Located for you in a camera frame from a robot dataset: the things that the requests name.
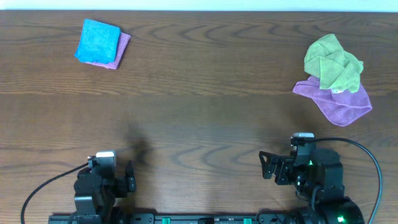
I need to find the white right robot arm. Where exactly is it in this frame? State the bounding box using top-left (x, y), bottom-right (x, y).
top-left (259, 149), bottom-right (364, 224)

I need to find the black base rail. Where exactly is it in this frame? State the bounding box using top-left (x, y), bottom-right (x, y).
top-left (48, 213), bottom-right (288, 224)

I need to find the green microfiber cloth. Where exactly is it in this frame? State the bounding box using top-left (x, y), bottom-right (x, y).
top-left (303, 34), bottom-right (364, 93)

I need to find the blue microfiber cloth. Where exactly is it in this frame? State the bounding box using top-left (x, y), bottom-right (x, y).
top-left (75, 19), bottom-right (121, 63)

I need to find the folded purple cloth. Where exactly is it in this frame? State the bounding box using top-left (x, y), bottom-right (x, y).
top-left (88, 32), bottom-right (131, 70)

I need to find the crumpled purple cloth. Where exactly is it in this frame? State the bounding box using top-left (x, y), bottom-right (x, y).
top-left (292, 76), bottom-right (373, 127)

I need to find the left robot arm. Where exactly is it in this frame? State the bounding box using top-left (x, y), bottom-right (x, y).
top-left (67, 157), bottom-right (136, 224)

